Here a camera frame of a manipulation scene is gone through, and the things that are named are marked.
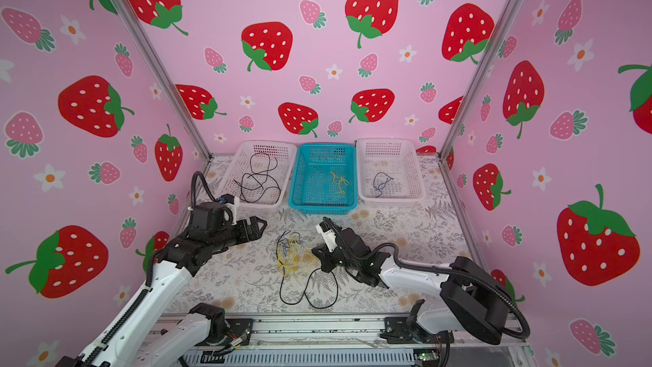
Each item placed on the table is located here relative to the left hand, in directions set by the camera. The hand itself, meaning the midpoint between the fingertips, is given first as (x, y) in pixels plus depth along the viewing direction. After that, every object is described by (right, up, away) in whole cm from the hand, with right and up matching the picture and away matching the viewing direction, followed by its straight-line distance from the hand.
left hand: (256, 224), depth 78 cm
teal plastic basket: (+19, +14, +36) cm, 43 cm away
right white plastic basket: (+50, +17, +37) cm, 64 cm away
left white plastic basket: (-10, +16, +34) cm, 39 cm away
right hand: (+17, -9, +2) cm, 19 cm away
